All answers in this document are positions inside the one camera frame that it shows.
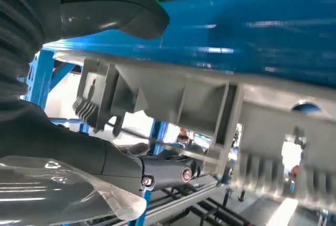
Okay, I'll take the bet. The blue metal shelf rack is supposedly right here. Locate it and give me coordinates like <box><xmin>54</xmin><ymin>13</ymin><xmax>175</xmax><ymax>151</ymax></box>
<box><xmin>20</xmin><ymin>0</ymin><xmax>336</xmax><ymax>226</ymax></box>

